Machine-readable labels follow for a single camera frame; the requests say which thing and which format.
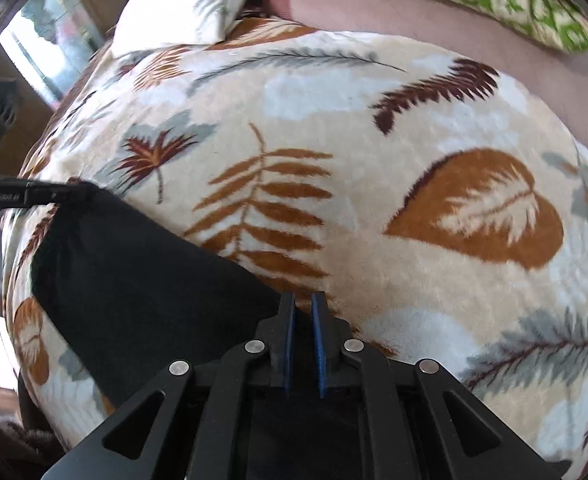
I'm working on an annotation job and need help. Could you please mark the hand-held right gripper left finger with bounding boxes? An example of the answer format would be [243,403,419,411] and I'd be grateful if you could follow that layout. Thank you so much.
[41,292,297,480]

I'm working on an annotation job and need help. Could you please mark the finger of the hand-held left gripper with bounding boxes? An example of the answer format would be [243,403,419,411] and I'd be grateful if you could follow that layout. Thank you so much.
[24,180,102,208]

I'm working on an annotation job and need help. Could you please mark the wooden window frame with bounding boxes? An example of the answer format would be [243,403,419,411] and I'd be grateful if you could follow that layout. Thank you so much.
[0,0,140,181]

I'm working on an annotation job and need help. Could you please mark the black pants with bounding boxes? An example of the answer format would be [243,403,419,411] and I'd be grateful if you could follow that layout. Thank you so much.
[29,185,370,480]

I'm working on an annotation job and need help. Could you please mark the leaf print fleece blanket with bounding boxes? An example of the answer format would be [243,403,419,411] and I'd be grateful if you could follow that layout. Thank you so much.
[0,17,588,480]

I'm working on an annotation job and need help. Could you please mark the white sprig print pillow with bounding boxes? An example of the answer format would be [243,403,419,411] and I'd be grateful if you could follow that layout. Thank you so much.
[109,0,262,58]

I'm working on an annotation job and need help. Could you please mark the pink bed sheet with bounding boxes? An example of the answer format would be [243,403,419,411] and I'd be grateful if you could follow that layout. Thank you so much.
[261,0,588,171]

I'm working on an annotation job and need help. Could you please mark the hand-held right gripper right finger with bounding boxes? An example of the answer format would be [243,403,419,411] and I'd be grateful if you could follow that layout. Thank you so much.
[311,292,572,480]

